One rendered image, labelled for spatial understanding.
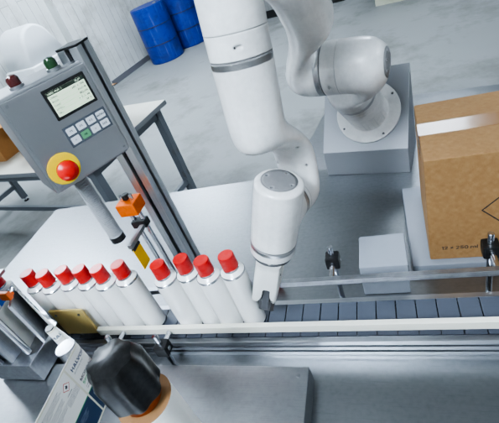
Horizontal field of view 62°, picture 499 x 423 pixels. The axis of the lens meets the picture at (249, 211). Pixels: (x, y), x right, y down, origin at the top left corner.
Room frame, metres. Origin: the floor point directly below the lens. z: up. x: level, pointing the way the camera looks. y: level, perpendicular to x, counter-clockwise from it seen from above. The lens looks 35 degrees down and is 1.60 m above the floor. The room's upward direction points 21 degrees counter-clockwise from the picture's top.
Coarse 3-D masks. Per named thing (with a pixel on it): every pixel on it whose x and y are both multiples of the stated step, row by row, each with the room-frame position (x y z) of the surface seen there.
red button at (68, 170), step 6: (60, 162) 0.72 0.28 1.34; (66, 162) 0.72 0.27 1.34; (72, 162) 0.72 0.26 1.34; (60, 168) 0.71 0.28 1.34; (66, 168) 0.71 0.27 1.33; (72, 168) 0.72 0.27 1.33; (78, 168) 0.73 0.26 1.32; (60, 174) 0.71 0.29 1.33; (66, 174) 0.71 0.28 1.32; (72, 174) 0.71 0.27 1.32; (78, 174) 0.72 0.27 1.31; (66, 180) 0.71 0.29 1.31
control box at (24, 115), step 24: (72, 72) 0.79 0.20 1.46; (0, 96) 0.76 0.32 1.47; (24, 96) 0.75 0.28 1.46; (96, 96) 0.80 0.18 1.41; (0, 120) 0.77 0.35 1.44; (24, 120) 0.73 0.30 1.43; (48, 120) 0.75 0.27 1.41; (72, 120) 0.77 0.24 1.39; (24, 144) 0.73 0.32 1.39; (48, 144) 0.74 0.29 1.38; (96, 144) 0.78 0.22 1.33; (120, 144) 0.80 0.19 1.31; (48, 168) 0.73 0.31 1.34; (96, 168) 0.77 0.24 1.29
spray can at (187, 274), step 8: (176, 256) 0.68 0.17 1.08; (184, 256) 0.67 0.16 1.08; (176, 264) 0.66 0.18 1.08; (184, 264) 0.66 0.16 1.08; (192, 264) 0.67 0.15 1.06; (184, 272) 0.66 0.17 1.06; (192, 272) 0.66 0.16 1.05; (184, 280) 0.65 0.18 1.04; (192, 280) 0.65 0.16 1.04; (184, 288) 0.66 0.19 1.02; (192, 288) 0.65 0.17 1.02; (200, 288) 0.65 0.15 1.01; (192, 296) 0.65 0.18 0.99; (200, 296) 0.65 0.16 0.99; (192, 304) 0.66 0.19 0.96; (200, 304) 0.65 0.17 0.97; (208, 304) 0.65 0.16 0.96; (200, 312) 0.65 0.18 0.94; (208, 312) 0.65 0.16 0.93; (208, 320) 0.65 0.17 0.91; (216, 320) 0.65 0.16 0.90
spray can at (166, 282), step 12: (156, 264) 0.68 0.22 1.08; (156, 276) 0.67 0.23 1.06; (168, 276) 0.67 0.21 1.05; (168, 288) 0.66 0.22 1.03; (180, 288) 0.67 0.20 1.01; (168, 300) 0.66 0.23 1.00; (180, 300) 0.66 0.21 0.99; (180, 312) 0.66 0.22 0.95; (192, 312) 0.67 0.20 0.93; (180, 324) 0.67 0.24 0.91
